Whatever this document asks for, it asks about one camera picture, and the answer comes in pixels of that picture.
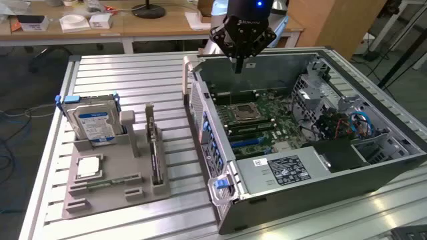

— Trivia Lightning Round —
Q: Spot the cardboard box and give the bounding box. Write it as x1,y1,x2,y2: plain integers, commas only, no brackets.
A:
196,0,214,18

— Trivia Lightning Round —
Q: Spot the black-topped white box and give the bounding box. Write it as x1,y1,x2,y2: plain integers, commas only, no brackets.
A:
16,14,50,32

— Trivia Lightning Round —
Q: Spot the grey parts rack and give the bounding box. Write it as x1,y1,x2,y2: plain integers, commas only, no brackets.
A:
61,109,172,220

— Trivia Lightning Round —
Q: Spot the white paper sheet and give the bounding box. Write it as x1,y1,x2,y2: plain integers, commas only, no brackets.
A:
184,12,213,31

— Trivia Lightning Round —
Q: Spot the silver CPU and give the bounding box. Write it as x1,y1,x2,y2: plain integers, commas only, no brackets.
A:
76,157,102,176

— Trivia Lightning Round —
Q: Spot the black lamp base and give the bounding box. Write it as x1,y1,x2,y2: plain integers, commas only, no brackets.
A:
130,0,166,19

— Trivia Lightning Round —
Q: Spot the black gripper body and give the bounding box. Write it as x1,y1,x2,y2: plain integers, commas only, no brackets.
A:
221,0,272,60

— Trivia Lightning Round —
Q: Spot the wooden desk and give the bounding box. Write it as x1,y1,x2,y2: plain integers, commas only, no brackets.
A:
0,0,305,48

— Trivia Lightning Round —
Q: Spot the green motherboard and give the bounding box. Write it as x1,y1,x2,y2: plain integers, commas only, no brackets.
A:
208,86,313,161

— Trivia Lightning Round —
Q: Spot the open dark PC case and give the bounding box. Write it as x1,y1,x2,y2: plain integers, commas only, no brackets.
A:
181,45,427,236

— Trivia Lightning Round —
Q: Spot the blue floor cable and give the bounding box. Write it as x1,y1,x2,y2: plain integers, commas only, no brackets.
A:
0,113,33,215

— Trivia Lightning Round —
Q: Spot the red wire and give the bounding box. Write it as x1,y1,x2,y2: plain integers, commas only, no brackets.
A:
334,118,345,139

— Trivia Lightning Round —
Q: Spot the plain white box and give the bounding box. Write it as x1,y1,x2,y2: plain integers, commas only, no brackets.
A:
88,13,113,30

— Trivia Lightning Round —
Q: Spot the blue wire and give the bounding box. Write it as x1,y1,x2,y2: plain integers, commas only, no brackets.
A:
346,111,377,138

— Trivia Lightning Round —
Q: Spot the metal disk bay cage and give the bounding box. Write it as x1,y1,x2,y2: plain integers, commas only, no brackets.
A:
289,72,341,126

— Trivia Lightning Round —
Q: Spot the green RAM stick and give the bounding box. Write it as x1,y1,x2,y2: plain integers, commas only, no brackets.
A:
85,176,130,191

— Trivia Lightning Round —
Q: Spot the black chair base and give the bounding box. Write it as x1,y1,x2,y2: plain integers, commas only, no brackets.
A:
28,46,73,74

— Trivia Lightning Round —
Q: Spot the white bin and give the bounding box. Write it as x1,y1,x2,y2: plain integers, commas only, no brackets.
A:
352,31,377,56

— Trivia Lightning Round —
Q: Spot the clear plastic bag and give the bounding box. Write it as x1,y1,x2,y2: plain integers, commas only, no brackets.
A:
0,0,30,16

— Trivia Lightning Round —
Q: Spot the silver chipset heatsink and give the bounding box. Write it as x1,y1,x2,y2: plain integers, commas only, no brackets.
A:
274,142,294,153

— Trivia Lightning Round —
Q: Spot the CPU socket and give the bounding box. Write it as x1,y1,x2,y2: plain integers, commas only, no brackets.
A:
232,103,265,124

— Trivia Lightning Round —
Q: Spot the grey power supply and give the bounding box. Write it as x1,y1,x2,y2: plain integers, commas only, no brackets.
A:
234,146,332,196

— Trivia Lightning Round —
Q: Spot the black installed RAM stick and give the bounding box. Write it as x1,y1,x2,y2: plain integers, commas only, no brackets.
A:
225,121,274,136

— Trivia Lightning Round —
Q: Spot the wooden cabinet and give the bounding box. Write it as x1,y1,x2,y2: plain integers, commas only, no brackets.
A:
294,0,389,61

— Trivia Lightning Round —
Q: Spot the black metal stand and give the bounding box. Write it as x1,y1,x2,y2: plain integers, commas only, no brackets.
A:
376,0,427,90

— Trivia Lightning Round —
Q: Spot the hard disk in blue carrier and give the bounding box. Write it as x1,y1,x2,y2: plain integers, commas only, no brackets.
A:
54,91,121,147

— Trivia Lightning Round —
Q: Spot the blue case latch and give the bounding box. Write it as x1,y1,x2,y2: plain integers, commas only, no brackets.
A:
212,178,228,193

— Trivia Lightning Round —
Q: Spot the white box with roll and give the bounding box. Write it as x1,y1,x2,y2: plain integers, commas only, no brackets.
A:
58,14,92,33

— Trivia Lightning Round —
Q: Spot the blue expansion slot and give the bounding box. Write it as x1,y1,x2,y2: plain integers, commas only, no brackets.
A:
230,138,265,149

